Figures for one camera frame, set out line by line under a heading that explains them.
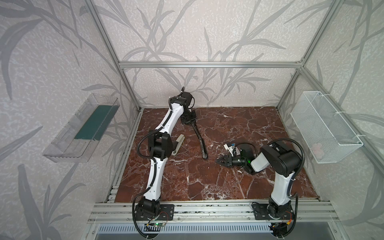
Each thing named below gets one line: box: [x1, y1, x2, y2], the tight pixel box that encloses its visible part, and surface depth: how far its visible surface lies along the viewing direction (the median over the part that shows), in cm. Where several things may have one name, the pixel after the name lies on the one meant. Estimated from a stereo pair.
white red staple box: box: [223, 143, 234, 155], surface depth 91 cm
